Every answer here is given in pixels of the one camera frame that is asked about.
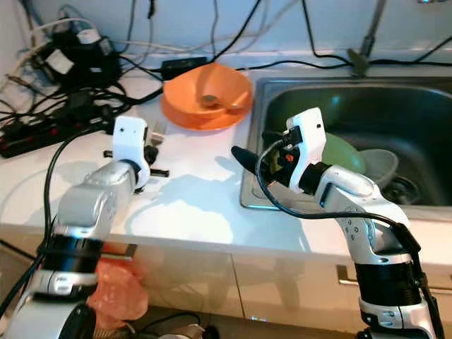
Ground green plate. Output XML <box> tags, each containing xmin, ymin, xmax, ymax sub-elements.
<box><xmin>265</xmin><ymin>131</ymin><xmax>368</xmax><ymax>174</ymax></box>

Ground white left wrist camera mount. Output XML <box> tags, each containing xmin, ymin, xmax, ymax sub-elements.
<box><xmin>113</xmin><ymin>115</ymin><xmax>153</xmax><ymax>190</ymax></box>

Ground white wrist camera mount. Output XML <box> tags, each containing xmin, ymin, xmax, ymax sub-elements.
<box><xmin>282</xmin><ymin>107</ymin><xmax>328</xmax><ymax>193</ymax></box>
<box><xmin>113</xmin><ymin>115</ymin><xmax>153</xmax><ymax>190</ymax></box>

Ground black power strip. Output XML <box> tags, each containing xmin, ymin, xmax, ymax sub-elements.
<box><xmin>0</xmin><ymin>106</ymin><xmax>114</xmax><ymax>157</ymax></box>

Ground black floor cable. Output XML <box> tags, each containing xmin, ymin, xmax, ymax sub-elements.
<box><xmin>133</xmin><ymin>309</ymin><xmax>183</xmax><ymax>334</ymax></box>

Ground black charger box white labels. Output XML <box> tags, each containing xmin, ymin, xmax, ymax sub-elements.
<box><xmin>35</xmin><ymin>30</ymin><xmax>119</xmax><ymax>89</ymax></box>

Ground metal fork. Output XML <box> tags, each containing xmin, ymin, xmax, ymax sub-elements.
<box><xmin>150</xmin><ymin>120</ymin><xmax>169</xmax><ymax>148</ymax></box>

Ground black power cable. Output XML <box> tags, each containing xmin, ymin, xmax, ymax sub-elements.
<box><xmin>300</xmin><ymin>0</ymin><xmax>352</xmax><ymax>69</ymax></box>
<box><xmin>378</xmin><ymin>34</ymin><xmax>452</xmax><ymax>68</ymax></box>
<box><xmin>233</xmin><ymin>59</ymin><xmax>452</xmax><ymax>71</ymax></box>
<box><xmin>206</xmin><ymin>0</ymin><xmax>263</xmax><ymax>64</ymax></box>

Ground grey bowl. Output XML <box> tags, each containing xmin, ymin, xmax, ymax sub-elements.
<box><xmin>359</xmin><ymin>148</ymin><xmax>401</xmax><ymax>188</ymax></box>

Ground black power adapter brick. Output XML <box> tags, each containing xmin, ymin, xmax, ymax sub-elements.
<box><xmin>161</xmin><ymin>58</ymin><xmax>209</xmax><ymax>78</ymax></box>

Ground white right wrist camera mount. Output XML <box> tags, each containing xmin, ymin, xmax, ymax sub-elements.
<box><xmin>282</xmin><ymin>107</ymin><xmax>328</xmax><ymax>193</ymax></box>

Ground metal spoon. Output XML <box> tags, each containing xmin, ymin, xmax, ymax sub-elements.
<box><xmin>199</xmin><ymin>92</ymin><xmax>248</xmax><ymax>112</ymax></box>

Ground white kitchen cabinet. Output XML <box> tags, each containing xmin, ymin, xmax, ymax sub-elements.
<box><xmin>0</xmin><ymin>225</ymin><xmax>452</xmax><ymax>327</ymax></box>

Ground orange plastic bowl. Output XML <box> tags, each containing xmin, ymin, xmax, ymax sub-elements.
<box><xmin>162</xmin><ymin>62</ymin><xmax>254</xmax><ymax>121</ymax></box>

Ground metal faucet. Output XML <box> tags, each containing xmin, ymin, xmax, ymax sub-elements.
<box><xmin>348</xmin><ymin>0</ymin><xmax>389</xmax><ymax>77</ymax></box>

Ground stainless steel sink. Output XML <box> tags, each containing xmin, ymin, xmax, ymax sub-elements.
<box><xmin>240</xmin><ymin>76</ymin><xmax>452</xmax><ymax>211</ymax></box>

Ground orange plastic bag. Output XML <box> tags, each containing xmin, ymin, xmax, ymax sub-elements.
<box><xmin>88</xmin><ymin>256</ymin><xmax>149</xmax><ymax>331</ymax></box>

